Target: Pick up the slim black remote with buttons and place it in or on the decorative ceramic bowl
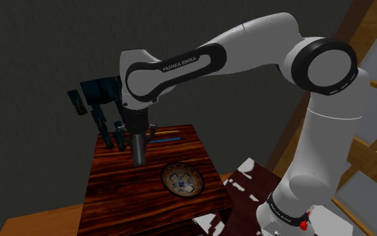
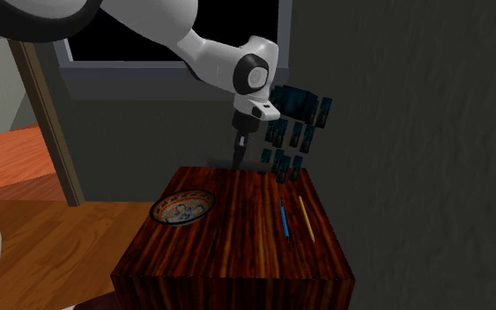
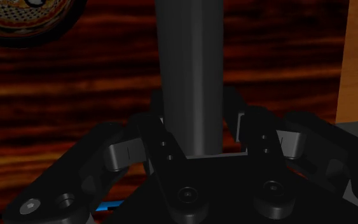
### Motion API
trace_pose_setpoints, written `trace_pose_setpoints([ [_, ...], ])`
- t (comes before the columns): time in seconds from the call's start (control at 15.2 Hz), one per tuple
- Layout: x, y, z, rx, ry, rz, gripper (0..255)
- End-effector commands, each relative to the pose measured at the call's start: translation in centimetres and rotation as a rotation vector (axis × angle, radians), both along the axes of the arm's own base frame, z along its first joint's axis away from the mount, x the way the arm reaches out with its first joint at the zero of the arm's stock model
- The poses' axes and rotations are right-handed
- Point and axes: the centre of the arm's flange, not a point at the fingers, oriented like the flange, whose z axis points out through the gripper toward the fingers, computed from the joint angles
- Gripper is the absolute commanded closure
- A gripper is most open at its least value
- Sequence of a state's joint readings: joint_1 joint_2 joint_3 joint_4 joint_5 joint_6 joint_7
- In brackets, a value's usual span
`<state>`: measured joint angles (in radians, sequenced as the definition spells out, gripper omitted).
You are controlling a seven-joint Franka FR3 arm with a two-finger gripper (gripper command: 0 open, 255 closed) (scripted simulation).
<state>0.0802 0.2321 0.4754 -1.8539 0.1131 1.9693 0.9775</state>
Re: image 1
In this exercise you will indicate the grey cylinder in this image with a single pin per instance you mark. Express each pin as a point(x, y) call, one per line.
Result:
point(139, 150)

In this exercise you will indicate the dark wooden table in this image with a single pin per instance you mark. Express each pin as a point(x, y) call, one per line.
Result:
point(123, 199)

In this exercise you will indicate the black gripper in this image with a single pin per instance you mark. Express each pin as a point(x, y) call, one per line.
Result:
point(136, 121)

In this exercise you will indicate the dark blue toy robot figure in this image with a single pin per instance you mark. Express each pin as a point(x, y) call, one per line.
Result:
point(100, 90)

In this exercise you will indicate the blue pen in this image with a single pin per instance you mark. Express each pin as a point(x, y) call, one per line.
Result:
point(165, 140)

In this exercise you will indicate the wooden framed window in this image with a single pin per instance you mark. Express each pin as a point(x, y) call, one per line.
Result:
point(364, 157)

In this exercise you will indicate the patterned ceramic bowl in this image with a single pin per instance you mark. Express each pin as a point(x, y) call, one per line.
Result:
point(182, 180)

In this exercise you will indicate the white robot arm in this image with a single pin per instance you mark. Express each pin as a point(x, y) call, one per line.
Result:
point(256, 42)

